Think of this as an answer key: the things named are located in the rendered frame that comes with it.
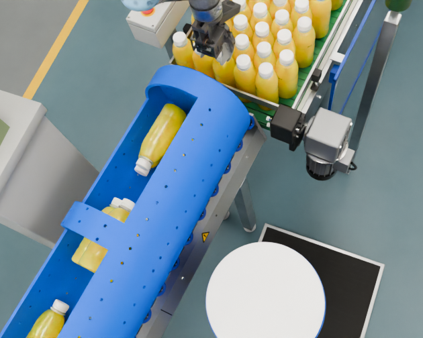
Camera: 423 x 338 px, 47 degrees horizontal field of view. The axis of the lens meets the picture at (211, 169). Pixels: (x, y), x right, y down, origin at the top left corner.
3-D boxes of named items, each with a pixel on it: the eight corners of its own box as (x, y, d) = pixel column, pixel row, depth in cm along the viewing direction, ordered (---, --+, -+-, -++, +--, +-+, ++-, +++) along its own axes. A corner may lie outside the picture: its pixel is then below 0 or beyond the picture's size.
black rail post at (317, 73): (309, 89, 148) (311, 74, 140) (313, 81, 149) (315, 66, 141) (316, 92, 147) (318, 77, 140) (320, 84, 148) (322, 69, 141)
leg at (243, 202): (241, 229, 227) (226, 183, 169) (246, 218, 229) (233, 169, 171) (252, 234, 225) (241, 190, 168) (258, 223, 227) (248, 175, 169)
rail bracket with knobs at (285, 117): (264, 136, 144) (262, 120, 135) (274, 117, 146) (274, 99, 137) (295, 149, 141) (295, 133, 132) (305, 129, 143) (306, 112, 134)
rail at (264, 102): (171, 70, 152) (169, 65, 149) (172, 68, 152) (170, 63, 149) (289, 116, 140) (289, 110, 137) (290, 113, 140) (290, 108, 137)
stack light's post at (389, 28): (340, 171, 231) (383, 21, 130) (344, 164, 232) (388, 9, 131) (348, 174, 230) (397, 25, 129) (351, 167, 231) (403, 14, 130)
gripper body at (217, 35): (192, 51, 128) (183, 22, 117) (207, 27, 130) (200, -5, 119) (217, 61, 126) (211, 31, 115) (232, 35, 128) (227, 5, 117)
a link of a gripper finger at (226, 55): (219, 74, 135) (209, 52, 127) (229, 57, 137) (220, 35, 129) (229, 76, 134) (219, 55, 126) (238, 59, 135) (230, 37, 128)
